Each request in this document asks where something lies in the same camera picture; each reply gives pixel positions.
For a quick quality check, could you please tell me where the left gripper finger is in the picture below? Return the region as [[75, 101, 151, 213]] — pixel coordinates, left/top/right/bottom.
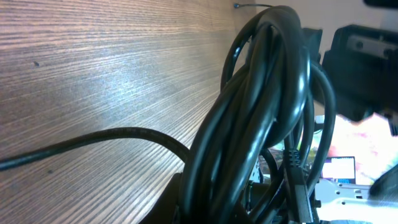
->
[[141, 173, 182, 224]]

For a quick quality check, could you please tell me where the black cable bundle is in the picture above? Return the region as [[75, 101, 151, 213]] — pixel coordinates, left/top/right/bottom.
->
[[0, 5, 338, 224]]

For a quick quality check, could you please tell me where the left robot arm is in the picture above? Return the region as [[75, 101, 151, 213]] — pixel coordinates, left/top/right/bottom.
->
[[115, 16, 397, 223]]

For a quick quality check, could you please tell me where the separated black cable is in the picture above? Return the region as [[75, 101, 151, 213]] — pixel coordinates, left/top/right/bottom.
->
[[233, 2, 274, 9]]

